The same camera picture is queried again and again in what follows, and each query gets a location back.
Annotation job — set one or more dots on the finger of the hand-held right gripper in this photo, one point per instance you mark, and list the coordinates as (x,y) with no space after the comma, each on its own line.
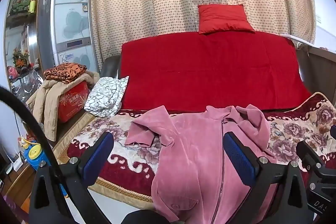
(333,132)
(309,157)

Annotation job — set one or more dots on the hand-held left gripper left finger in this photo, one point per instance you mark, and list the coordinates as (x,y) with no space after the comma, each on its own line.
(101,151)

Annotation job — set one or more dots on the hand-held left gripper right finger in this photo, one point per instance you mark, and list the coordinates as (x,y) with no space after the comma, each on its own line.
(239,158)

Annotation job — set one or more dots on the floral plush blanket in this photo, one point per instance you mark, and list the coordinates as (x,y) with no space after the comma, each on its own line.
(115,140)

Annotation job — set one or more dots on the white black patterned cloth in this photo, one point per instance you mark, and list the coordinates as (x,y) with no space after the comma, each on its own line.
(105,98)

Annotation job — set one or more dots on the red gift box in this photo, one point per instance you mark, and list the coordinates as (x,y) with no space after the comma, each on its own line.
(73,103)

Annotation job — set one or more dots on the blue yellow toy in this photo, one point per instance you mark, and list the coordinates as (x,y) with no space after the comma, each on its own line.
(35,154)

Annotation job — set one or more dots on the beige quilted jacket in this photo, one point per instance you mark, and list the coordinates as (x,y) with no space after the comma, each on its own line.
(50,106)

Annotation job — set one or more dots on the black sofa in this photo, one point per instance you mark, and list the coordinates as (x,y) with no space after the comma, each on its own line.
(110,66)

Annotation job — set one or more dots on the orange black patterned cloth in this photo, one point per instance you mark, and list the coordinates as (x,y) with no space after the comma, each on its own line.
(65,71)

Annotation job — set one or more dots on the red blanket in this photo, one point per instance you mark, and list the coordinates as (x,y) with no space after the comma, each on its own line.
(210,71)

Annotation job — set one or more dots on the clear plastic sheet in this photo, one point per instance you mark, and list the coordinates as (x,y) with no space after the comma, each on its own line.
(26,85)

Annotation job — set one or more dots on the pink round ornament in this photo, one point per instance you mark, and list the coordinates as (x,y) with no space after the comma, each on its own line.
(12,73)

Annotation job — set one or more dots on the orange artificial flowers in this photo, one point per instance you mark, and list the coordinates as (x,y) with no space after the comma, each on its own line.
(21,58)

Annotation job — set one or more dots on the silver floral refrigerator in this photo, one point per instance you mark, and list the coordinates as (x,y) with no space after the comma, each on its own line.
(71,24)

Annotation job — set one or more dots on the red cushion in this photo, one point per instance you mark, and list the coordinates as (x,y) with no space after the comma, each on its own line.
(223,18)

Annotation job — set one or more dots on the glass display cabinet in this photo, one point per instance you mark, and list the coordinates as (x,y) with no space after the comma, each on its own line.
(21,35)

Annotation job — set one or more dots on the yellow bottle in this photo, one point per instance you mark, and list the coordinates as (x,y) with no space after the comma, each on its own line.
(32,5)

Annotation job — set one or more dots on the green plant ornament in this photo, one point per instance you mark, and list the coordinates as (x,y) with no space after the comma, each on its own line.
(19,5)

